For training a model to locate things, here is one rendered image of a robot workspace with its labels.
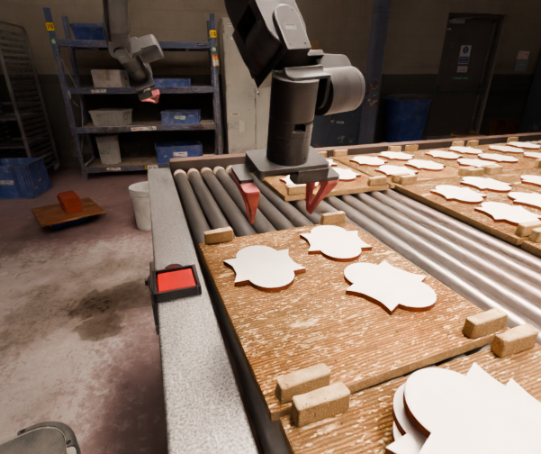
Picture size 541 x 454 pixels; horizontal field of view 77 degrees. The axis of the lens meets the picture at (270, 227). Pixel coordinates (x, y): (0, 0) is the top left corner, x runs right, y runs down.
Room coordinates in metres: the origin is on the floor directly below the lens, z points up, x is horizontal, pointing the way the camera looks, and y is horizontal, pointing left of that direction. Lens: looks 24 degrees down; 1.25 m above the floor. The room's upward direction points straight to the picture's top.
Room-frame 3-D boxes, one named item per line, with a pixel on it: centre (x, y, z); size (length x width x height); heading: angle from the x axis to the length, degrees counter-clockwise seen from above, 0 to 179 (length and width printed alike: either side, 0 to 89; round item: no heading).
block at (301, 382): (0.26, -0.04, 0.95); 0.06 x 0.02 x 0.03; 111
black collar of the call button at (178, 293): (0.50, 0.16, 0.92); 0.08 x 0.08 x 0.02; 19
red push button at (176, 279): (0.50, 0.16, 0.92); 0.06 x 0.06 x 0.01; 19
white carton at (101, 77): (4.72, 2.01, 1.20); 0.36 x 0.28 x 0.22; 90
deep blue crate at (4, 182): (3.74, 2.85, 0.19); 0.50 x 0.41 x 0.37; 96
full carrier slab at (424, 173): (1.29, -0.48, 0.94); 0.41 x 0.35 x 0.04; 18
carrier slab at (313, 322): (0.50, -0.09, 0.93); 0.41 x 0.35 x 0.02; 21
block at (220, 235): (0.63, 0.11, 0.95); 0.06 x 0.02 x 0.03; 111
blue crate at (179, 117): (4.90, 1.21, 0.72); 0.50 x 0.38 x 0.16; 95
